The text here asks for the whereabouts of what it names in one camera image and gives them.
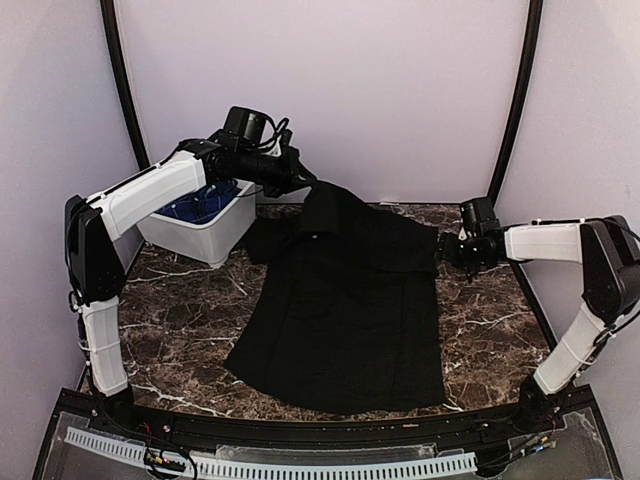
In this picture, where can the white plastic bin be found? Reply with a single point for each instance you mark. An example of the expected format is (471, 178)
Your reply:
(209, 242)

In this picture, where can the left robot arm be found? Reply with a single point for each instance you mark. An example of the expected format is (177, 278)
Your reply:
(95, 223)

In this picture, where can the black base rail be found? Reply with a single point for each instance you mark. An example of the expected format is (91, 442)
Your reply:
(484, 432)

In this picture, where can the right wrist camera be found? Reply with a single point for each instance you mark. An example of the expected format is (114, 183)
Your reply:
(478, 217)

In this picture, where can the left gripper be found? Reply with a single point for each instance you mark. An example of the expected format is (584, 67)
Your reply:
(290, 179)

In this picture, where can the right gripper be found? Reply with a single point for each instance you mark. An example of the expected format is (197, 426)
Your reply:
(445, 250)

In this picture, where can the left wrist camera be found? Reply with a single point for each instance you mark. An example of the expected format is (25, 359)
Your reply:
(250, 130)

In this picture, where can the black frame post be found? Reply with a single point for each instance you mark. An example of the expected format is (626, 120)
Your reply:
(521, 87)
(123, 88)

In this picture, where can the left black frame post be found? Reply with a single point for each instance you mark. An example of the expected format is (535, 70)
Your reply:
(123, 88)

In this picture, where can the black long sleeve shirt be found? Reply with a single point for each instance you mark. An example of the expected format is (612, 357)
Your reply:
(347, 319)

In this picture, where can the white slotted cable duct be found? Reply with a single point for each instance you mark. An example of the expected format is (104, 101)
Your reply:
(234, 462)

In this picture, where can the right black frame post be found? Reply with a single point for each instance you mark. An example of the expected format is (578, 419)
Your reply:
(521, 87)

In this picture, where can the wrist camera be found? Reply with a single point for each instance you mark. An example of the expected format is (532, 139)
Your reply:
(478, 217)
(250, 130)

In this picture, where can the blue plaid shirt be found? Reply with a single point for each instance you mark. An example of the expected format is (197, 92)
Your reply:
(203, 205)

